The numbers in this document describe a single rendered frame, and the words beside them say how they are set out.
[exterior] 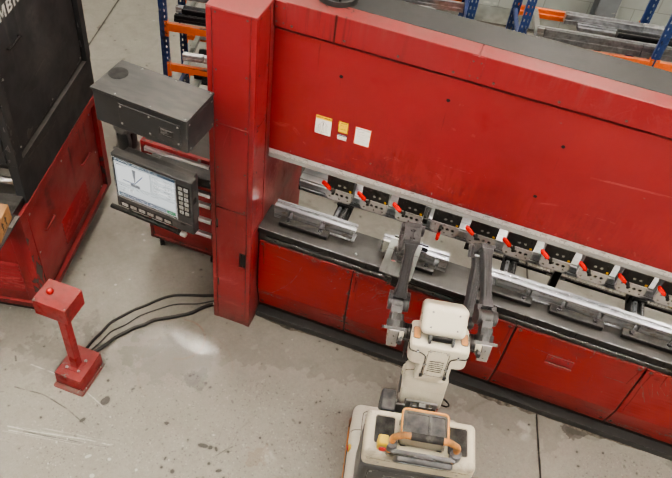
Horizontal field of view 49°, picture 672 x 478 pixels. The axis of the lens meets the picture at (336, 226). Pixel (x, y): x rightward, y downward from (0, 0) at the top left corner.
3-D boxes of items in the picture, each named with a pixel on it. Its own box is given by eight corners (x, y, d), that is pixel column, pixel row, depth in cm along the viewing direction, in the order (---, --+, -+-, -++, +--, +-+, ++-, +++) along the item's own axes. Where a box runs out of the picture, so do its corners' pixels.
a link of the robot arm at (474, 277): (473, 244, 371) (492, 247, 374) (468, 243, 377) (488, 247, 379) (457, 327, 371) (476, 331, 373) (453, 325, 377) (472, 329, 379)
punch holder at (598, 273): (574, 276, 386) (585, 256, 374) (576, 265, 392) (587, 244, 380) (603, 285, 384) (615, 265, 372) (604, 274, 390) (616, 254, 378)
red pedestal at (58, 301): (53, 386, 441) (24, 302, 381) (76, 353, 458) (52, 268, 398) (82, 397, 438) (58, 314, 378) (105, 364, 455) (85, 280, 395)
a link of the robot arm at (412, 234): (402, 232, 331) (424, 236, 331) (403, 218, 343) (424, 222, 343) (386, 312, 353) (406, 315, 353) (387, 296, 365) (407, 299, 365)
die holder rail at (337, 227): (273, 216, 435) (274, 205, 428) (277, 209, 439) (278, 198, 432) (353, 242, 427) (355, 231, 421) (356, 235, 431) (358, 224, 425)
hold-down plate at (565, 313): (547, 313, 406) (549, 310, 404) (548, 306, 410) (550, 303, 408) (601, 331, 402) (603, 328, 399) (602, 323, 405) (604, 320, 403)
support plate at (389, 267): (378, 271, 399) (378, 270, 398) (391, 238, 417) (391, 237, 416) (410, 282, 396) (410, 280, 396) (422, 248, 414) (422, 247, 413)
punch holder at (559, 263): (537, 264, 389) (547, 244, 377) (539, 253, 395) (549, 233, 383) (565, 273, 387) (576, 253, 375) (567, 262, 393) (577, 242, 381)
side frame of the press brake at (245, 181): (213, 315, 488) (204, 4, 321) (263, 229, 545) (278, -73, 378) (248, 327, 484) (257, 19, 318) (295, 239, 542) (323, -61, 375)
